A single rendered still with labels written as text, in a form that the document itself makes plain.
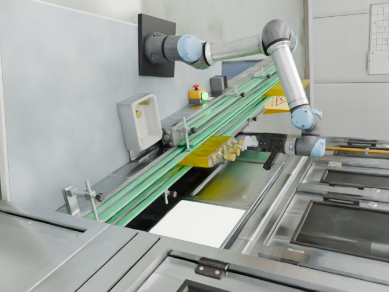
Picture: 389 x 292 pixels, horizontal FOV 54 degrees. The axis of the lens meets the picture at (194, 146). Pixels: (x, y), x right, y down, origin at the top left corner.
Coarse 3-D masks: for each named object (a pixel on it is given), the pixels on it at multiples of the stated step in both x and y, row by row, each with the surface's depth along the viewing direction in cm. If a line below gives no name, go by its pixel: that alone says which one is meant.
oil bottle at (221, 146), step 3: (201, 144) 192; (204, 144) 191; (207, 144) 191; (210, 144) 190; (213, 144) 190; (216, 144) 189; (219, 144) 188; (222, 144) 188; (204, 147) 189; (207, 147) 188; (210, 147) 188; (213, 147) 187; (216, 147) 186; (219, 147) 186; (222, 147) 186; (225, 147) 187; (222, 150) 185
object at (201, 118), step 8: (264, 72) 280; (272, 72) 277; (256, 80) 262; (240, 88) 245; (248, 88) 242; (232, 96) 230; (216, 104) 217; (224, 104) 215; (208, 112) 206; (216, 112) 204; (192, 120) 196; (200, 120) 194
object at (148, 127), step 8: (152, 96) 175; (136, 104) 176; (152, 104) 178; (144, 112) 181; (152, 112) 180; (136, 120) 165; (144, 120) 182; (152, 120) 181; (136, 128) 167; (144, 128) 182; (152, 128) 183; (160, 128) 182; (144, 136) 183; (152, 136) 183; (160, 136) 182; (144, 144) 175; (152, 144) 177
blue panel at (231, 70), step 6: (222, 66) 327; (228, 66) 323; (234, 66) 320; (240, 66) 316; (246, 66) 313; (222, 72) 301; (228, 72) 298; (234, 72) 295; (240, 72) 292; (228, 78) 279
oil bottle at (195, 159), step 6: (186, 156) 182; (192, 156) 180; (198, 156) 179; (204, 156) 177; (210, 156) 177; (180, 162) 185; (186, 162) 183; (192, 162) 181; (198, 162) 180; (204, 162) 178; (210, 162) 177
